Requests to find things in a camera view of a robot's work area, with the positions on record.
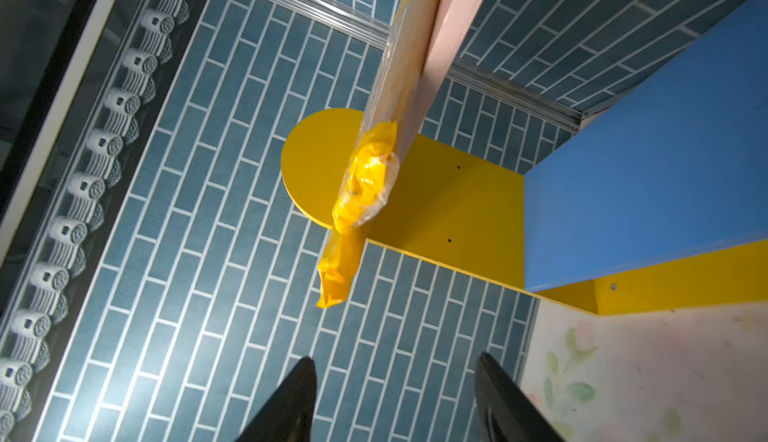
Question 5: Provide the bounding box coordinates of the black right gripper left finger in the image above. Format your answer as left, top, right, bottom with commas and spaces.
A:
236, 357, 317, 442

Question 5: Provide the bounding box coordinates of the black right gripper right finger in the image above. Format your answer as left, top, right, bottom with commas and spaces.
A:
475, 352, 564, 442

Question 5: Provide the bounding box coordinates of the yellow spaghetti bag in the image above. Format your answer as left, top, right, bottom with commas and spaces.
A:
317, 0, 440, 309

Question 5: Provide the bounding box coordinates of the yellow shelf with coloured boards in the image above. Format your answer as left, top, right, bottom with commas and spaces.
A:
281, 0, 767, 316

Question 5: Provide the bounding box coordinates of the floral table mat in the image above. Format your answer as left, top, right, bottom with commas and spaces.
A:
521, 302, 767, 441

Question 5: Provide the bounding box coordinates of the row of white cable clips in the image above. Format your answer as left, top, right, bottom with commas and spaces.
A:
1, 0, 192, 441

